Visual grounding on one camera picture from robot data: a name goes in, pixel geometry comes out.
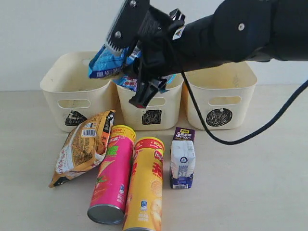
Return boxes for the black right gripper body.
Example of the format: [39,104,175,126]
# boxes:
[105,0,185,108]

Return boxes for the blue snack bag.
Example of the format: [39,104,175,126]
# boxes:
[88,44,178,94]

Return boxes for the orange chips bag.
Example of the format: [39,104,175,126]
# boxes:
[49,110,116,188]

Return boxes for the pink chips can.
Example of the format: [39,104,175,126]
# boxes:
[87,125,136,225]

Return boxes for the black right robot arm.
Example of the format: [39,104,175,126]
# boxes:
[105,0,308,108]

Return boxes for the cream bin square mark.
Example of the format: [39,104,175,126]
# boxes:
[114,74,183,131]

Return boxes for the cream bin circle mark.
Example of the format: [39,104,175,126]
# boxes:
[185,62,257,130]

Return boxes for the cream bin triangle mark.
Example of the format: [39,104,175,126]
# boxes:
[40,51,118,132]

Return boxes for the purple juice carton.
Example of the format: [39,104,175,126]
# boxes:
[173,127,195,142]

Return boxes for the white milk carton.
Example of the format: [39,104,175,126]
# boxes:
[169,140,196,189]

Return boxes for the yellow chips can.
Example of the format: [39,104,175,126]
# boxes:
[123,137,165,231]

